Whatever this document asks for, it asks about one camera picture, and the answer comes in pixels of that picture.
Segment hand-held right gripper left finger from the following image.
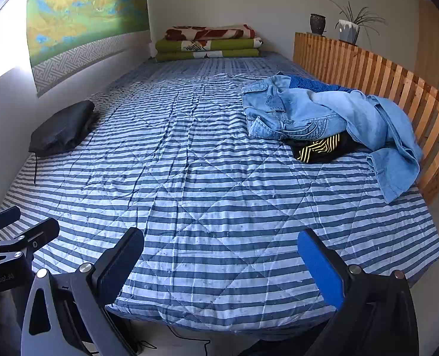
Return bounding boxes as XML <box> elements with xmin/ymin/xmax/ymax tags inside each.
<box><xmin>21</xmin><ymin>227</ymin><xmax>145</xmax><ymax>356</ymax></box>

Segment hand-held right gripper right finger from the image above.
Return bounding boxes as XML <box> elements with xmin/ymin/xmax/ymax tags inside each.
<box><xmin>297</xmin><ymin>229</ymin><xmax>419</xmax><ymax>356</ymax></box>

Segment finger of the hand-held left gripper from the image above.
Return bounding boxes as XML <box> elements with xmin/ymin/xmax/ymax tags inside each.
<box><xmin>0</xmin><ymin>218</ymin><xmax>61</xmax><ymax>264</ymax></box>
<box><xmin>0</xmin><ymin>206</ymin><xmax>22</xmax><ymax>241</ymax></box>

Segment blue knit sweater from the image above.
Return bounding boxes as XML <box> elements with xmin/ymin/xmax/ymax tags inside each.
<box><xmin>286</xmin><ymin>75</ymin><xmax>354</xmax><ymax>93</ymax></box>

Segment blue white striped quilt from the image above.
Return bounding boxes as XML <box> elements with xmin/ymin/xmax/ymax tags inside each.
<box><xmin>0</xmin><ymin>53</ymin><xmax>439</xmax><ymax>336</ymax></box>

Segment dark grey garment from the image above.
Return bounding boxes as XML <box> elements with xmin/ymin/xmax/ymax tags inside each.
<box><xmin>28</xmin><ymin>100</ymin><xmax>100</xmax><ymax>185</ymax></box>

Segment black yellow striped garment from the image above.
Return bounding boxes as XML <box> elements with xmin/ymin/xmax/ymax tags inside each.
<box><xmin>284</xmin><ymin>133</ymin><xmax>369</xmax><ymax>165</ymax></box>

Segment light blue denim shirt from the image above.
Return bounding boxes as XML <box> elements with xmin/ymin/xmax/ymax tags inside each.
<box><xmin>308</xmin><ymin>90</ymin><xmax>424</xmax><ymax>204</ymax></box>

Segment light blue denim jeans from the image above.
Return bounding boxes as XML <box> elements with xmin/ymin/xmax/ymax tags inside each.
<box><xmin>241</xmin><ymin>75</ymin><xmax>354</xmax><ymax>142</ymax></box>

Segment green red patterned pillow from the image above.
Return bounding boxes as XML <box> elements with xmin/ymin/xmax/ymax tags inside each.
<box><xmin>155</xmin><ymin>48</ymin><xmax>262</xmax><ymax>63</ymax></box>

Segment potted plant in white pot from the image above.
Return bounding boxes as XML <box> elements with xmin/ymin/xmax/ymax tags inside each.
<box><xmin>329</xmin><ymin>1</ymin><xmax>388</xmax><ymax>47</ymax></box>

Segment dark ceramic vase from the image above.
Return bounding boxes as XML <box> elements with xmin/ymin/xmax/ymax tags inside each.
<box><xmin>309</xmin><ymin>13</ymin><xmax>328</xmax><ymax>37</ymax></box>

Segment red white folded blanket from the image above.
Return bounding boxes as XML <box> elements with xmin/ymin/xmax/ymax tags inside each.
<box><xmin>165</xmin><ymin>25</ymin><xmax>256</xmax><ymax>42</ymax></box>

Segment wooden door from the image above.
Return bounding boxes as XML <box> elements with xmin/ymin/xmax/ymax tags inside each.
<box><xmin>418</xmin><ymin>0</ymin><xmax>439</xmax><ymax>94</ymax></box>

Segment black floor cable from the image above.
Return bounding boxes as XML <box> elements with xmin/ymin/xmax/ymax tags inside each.
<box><xmin>140</xmin><ymin>324</ymin><xmax>211</xmax><ymax>356</ymax></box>

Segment wooden slatted bed rail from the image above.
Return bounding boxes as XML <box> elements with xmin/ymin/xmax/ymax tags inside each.
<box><xmin>294</xmin><ymin>32</ymin><xmax>439</xmax><ymax>206</ymax></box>

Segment landscape wall poster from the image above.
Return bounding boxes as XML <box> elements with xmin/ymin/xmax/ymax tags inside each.
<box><xmin>26</xmin><ymin>0</ymin><xmax>151</xmax><ymax>99</ymax></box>

